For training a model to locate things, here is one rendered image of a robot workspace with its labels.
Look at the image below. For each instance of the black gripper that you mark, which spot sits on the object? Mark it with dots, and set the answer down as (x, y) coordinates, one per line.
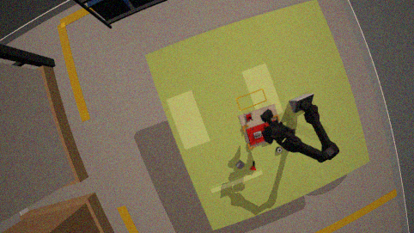
(266, 117)

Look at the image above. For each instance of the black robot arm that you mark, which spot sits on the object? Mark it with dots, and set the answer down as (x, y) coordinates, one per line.
(294, 144)

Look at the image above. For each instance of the black toy car tyre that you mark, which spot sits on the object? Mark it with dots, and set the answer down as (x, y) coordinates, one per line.
(279, 150)

